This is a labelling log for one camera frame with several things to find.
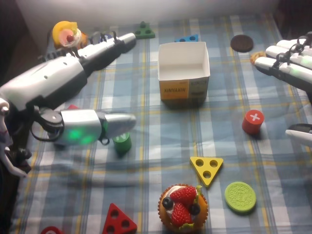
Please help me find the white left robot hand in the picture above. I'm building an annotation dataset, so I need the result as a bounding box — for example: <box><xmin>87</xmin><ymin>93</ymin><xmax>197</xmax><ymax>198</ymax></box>
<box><xmin>0</xmin><ymin>32</ymin><xmax>137</xmax><ymax>147</ymax></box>

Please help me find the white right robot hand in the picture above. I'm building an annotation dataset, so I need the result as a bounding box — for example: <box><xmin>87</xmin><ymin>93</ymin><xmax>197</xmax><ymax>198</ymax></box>
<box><xmin>253</xmin><ymin>35</ymin><xmax>312</xmax><ymax>145</ymax></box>

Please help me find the red cylinder block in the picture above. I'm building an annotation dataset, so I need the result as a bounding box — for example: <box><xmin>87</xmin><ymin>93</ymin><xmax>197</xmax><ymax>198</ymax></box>
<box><xmin>241</xmin><ymin>109</ymin><xmax>265</xmax><ymax>136</ymax></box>

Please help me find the green cylinder block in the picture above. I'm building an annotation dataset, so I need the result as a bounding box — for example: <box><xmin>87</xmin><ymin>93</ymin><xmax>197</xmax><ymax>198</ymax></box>
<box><xmin>112</xmin><ymin>132</ymin><xmax>133</xmax><ymax>155</ymax></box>

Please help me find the white and yellow paper box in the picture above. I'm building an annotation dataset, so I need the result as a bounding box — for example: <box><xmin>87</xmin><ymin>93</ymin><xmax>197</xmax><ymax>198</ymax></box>
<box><xmin>157</xmin><ymin>41</ymin><xmax>211</xmax><ymax>109</ymax></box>

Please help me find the toy pretzel biscuit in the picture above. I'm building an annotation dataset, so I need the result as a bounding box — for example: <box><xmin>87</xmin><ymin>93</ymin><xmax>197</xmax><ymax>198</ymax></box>
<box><xmin>249</xmin><ymin>50</ymin><xmax>267</xmax><ymax>66</ymax></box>

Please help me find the yellow toy cream cake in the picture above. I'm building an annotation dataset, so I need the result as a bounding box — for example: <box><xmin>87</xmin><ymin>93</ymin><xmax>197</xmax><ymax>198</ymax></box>
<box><xmin>52</xmin><ymin>21</ymin><xmax>89</xmax><ymax>50</ymax></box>

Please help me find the brown toy cookie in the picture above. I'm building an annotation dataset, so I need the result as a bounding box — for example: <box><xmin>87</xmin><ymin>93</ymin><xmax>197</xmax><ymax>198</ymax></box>
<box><xmin>230</xmin><ymin>34</ymin><xmax>254</xmax><ymax>53</ymax></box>

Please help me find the blue triangle block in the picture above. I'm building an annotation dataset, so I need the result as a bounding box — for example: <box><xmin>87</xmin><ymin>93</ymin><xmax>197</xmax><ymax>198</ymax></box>
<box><xmin>174</xmin><ymin>34</ymin><xmax>199</xmax><ymax>43</ymax></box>

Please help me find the green triangle block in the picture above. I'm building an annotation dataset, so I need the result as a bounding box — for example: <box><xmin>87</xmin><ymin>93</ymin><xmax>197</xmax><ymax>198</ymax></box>
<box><xmin>134</xmin><ymin>21</ymin><xmax>156</xmax><ymax>40</ymax></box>

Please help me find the blue plaid tablecloth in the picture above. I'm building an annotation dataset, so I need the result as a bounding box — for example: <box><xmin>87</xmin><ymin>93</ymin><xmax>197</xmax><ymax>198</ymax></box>
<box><xmin>9</xmin><ymin>14</ymin><xmax>312</xmax><ymax>234</ymax></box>

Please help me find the yellow triangle block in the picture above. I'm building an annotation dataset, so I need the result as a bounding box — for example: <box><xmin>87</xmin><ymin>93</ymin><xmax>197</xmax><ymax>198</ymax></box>
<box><xmin>190</xmin><ymin>156</ymin><xmax>224</xmax><ymax>188</ymax></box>

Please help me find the green toy cookie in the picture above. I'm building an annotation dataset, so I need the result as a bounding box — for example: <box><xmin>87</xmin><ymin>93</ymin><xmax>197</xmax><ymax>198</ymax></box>
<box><xmin>224</xmin><ymin>181</ymin><xmax>257</xmax><ymax>216</ymax></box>

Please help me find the red round block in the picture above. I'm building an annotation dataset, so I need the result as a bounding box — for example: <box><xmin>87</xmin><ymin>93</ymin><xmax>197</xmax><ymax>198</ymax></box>
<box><xmin>39</xmin><ymin>226</ymin><xmax>65</xmax><ymax>234</ymax></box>

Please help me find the red triangle block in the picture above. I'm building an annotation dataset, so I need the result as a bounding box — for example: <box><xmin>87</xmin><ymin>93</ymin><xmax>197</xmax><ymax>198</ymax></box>
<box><xmin>102</xmin><ymin>202</ymin><xmax>138</xmax><ymax>234</ymax></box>

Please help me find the toy strawberry fruit tart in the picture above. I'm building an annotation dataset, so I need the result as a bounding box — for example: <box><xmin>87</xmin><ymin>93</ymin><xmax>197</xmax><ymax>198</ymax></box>
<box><xmin>157</xmin><ymin>185</ymin><xmax>210</xmax><ymax>231</ymax></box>

